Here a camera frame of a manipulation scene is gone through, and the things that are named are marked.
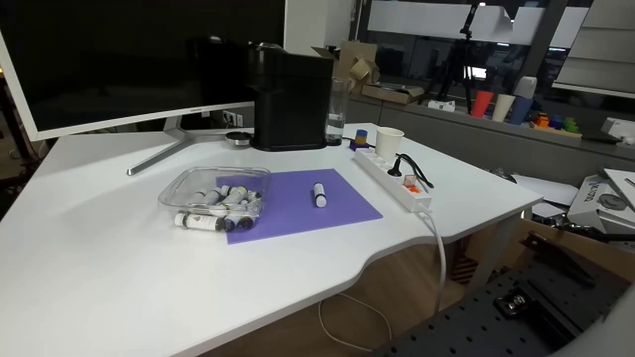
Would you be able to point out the clear plastic container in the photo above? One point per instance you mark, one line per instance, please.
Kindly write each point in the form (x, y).
(196, 181)

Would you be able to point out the white paint tube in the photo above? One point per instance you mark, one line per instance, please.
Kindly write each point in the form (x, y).
(320, 195)

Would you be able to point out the purple mat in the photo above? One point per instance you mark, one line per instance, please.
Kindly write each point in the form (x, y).
(297, 208)

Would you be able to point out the white power strip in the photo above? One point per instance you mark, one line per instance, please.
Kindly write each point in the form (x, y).
(384, 176)

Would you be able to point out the clear water tank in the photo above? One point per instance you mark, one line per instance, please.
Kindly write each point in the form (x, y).
(337, 111)

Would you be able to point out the white paper cup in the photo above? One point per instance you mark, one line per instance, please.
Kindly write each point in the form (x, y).
(388, 144)

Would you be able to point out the black coffee machine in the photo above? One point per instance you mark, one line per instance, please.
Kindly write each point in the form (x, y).
(290, 99)

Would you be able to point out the round metal drip tray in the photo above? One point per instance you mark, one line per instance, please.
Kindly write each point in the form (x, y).
(238, 138)

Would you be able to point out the heap of paint tubes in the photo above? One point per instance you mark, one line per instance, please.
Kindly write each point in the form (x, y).
(218, 210)

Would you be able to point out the stack of cardboard boxes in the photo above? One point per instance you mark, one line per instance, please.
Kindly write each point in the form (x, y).
(367, 69)

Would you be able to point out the small white box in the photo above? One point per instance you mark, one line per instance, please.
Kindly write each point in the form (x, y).
(441, 105)

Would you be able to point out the red cup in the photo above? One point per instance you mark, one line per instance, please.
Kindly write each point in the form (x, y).
(481, 104)

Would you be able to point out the blue cup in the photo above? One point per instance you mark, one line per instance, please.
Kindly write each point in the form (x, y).
(519, 111)

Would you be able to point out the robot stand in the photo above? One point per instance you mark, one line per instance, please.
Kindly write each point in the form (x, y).
(471, 327)

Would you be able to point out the white framed curved monitor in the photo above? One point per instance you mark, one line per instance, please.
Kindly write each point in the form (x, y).
(124, 59)

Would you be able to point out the white paper sheet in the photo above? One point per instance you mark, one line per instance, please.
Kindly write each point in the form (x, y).
(548, 189)

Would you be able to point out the tray of toy blocks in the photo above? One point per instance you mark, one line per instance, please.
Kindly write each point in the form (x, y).
(555, 125)

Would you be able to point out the white printed box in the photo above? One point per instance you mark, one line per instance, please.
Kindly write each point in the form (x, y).
(590, 201)

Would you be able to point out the window blind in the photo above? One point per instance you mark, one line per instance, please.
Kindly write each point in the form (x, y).
(603, 44)

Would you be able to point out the wall socket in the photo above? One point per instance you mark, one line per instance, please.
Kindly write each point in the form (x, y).
(232, 118)

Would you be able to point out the camera on tripod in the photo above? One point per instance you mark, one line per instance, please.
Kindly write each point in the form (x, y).
(459, 59)

